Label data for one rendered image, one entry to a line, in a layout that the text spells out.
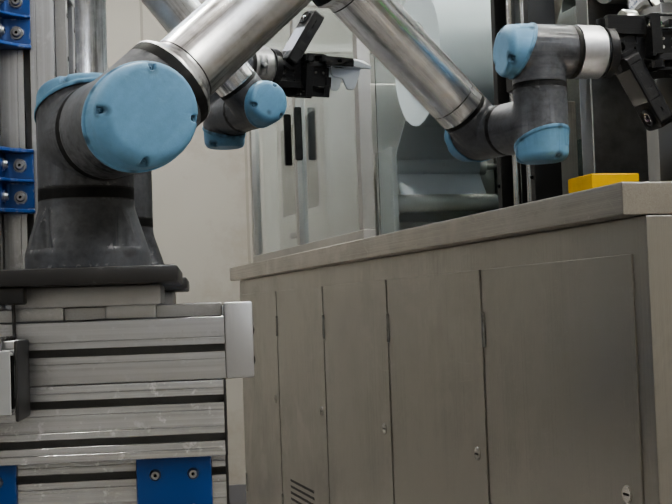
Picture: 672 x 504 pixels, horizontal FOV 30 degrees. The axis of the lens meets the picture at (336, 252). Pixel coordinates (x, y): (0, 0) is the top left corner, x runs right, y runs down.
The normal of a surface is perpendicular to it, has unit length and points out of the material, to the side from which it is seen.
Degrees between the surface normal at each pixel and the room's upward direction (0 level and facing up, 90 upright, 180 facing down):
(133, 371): 90
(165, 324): 90
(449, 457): 90
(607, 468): 90
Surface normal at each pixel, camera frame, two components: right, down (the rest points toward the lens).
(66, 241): -0.17, -0.34
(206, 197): 0.10, -0.05
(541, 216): -0.96, 0.02
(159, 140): 0.43, 0.03
